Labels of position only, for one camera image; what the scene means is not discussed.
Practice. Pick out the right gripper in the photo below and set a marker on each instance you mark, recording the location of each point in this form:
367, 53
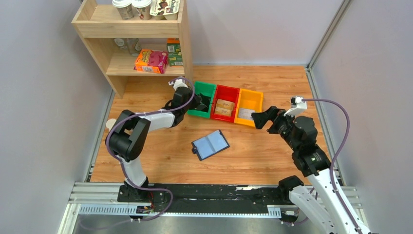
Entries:
272, 114

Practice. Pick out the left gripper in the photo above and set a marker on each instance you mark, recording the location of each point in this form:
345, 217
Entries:
196, 102

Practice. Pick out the navy blue card holder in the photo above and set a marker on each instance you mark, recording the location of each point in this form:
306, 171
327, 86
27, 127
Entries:
209, 145

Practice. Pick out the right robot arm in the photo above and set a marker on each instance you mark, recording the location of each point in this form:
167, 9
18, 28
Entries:
334, 215

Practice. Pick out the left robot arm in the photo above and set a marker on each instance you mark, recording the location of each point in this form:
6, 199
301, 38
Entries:
127, 137

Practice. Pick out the silver VIP card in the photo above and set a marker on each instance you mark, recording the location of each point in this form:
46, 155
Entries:
245, 113

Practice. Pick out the gold card in bin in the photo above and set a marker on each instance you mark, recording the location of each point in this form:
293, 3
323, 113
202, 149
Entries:
225, 104

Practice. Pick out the green plastic bin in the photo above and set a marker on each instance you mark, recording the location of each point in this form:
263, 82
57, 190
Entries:
207, 89

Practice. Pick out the yellow plastic bin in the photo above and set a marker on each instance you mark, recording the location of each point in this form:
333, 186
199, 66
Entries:
249, 99

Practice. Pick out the red plastic bin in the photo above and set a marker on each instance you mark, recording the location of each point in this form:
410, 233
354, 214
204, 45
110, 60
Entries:
226, 93

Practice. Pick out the green juice carton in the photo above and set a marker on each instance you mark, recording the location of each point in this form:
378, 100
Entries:
174, 52

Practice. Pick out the orange pink snack box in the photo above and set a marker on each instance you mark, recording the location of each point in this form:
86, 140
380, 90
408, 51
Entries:
152, 61

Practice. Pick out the wooden shelf unit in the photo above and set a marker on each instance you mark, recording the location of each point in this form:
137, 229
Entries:
99, 24

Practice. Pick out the clear bottle on shelf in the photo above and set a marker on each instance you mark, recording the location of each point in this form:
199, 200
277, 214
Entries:
133, 45

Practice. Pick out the green liquid bottle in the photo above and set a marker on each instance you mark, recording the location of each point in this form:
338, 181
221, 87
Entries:
110, 123

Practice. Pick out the chocolate pudding cup pack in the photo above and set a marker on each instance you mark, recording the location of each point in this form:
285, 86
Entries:
165, 9

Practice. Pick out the white lidded cup right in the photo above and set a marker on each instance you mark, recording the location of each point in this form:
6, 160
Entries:
143, 8

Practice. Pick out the white lidded cup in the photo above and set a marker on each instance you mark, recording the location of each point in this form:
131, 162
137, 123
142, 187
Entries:
143, 8
124, 8

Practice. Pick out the white lidded cup left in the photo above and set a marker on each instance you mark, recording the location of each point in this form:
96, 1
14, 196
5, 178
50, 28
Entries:
124, 8

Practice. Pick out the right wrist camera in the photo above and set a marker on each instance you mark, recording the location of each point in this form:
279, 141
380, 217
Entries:
298, 106

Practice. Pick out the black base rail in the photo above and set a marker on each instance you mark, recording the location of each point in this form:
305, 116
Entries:
206, 198

